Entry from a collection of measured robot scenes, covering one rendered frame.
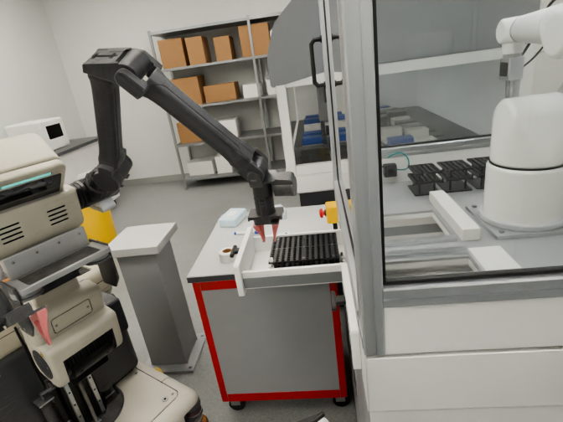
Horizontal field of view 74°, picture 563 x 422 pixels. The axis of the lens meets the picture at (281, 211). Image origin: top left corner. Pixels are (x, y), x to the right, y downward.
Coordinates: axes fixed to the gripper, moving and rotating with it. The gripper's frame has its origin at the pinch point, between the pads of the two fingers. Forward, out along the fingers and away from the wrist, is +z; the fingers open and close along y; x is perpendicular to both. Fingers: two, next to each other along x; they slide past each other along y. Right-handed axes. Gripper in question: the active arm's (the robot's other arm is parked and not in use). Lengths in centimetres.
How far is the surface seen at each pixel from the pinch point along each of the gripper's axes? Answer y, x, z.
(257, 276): 4.4, 5.3, 10.1
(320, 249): -15.0, -4.8, 7.7
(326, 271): -16.6, 4.6, 9.8
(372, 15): -27, 44, -57
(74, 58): 314, -423, -64
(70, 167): 258, -265, 44
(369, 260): -25, 45, -19
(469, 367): -43, 46, 4
